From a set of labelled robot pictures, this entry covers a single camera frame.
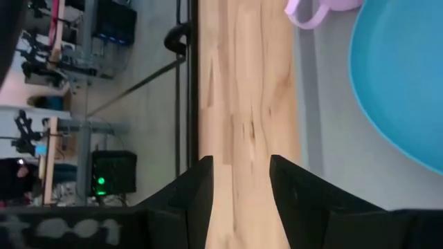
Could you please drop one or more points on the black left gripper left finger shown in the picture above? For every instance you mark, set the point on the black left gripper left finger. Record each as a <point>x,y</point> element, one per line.
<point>166,224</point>

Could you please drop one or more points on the black computer tower green light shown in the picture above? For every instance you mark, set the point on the black computer tower green light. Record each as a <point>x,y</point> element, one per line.
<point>114,169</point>

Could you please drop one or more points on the thin dark diagonal rod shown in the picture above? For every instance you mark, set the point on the thin dark diagonal rod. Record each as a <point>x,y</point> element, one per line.
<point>138,84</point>

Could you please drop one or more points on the blue round plate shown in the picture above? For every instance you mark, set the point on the blue round plate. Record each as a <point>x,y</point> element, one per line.
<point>398,69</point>

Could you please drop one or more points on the black background robot arm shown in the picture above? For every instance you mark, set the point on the black background robot arm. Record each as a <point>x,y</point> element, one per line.
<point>24,133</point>

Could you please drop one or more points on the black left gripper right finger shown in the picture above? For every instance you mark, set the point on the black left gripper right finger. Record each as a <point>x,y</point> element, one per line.
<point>311,214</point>

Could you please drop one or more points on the person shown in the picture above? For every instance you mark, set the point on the person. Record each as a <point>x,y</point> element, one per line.
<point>12,185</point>

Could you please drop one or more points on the grey metal desk leg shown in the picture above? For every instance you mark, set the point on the grey metal desk leg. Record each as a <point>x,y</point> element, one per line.
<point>83,162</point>

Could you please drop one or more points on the black round frame knob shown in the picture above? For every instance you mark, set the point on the black round frame knob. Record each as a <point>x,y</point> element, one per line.
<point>174,38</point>

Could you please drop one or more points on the pink ceramic mug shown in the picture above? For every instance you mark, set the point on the pink ceramic mug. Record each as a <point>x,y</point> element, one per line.
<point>342,4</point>

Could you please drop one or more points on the wooden desk top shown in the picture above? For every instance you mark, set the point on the wooden desk top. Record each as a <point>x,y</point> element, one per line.
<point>50,162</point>

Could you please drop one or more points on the large grey plastic tray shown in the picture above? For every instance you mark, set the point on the large grey plastic tray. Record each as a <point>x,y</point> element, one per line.
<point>332,138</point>

